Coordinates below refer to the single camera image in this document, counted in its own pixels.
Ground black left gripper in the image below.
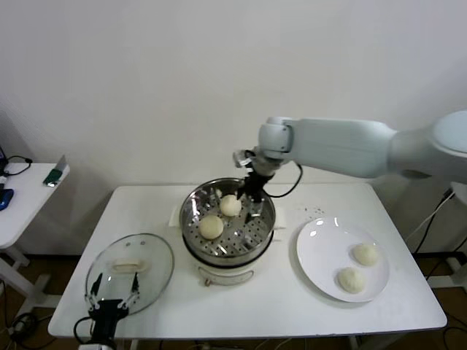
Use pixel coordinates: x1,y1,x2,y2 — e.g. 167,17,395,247
83,272,141,344

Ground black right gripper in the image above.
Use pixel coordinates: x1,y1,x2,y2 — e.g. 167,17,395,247
235,171,274,224

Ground white steamed baozi bun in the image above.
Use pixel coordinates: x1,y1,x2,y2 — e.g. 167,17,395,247
336,267,366,294
198,214,224,241
351,243,379,267
219,194,243,217

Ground glass lid with beige handle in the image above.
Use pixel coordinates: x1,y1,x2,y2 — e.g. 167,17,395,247
85,233,175,316

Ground stainless steel steamer basket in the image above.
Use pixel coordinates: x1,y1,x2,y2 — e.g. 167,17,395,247
180,177,277,266

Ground white round plate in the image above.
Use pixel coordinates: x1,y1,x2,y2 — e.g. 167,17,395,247
295,217,390,303

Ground white side table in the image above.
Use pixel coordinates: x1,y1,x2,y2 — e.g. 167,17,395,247
0,162,71,329

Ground blue object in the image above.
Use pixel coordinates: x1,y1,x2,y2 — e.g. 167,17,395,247
0,188,15,212

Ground white stand base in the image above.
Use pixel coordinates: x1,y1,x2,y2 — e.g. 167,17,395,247
426,254,467,291

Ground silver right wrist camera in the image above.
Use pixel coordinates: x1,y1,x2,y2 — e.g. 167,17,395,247
232,147,258,168

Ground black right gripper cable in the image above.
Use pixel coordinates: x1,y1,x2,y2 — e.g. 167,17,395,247
263,162,304,198

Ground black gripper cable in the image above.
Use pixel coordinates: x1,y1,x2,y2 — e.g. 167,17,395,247
74,316,95,343
263,162,304,198

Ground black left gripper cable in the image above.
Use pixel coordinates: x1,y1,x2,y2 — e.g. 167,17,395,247
74,316,95,343

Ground tangled black yellow cables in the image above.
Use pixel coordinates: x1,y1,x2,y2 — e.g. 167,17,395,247
0,280,55,350

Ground black cable with plug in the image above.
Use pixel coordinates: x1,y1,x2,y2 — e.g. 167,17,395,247
2,155,33,178

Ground black wall cable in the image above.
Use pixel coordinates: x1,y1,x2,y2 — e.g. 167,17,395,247
414,202,448,256

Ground white wall cable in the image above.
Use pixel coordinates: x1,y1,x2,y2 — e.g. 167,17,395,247
403,192,457,244

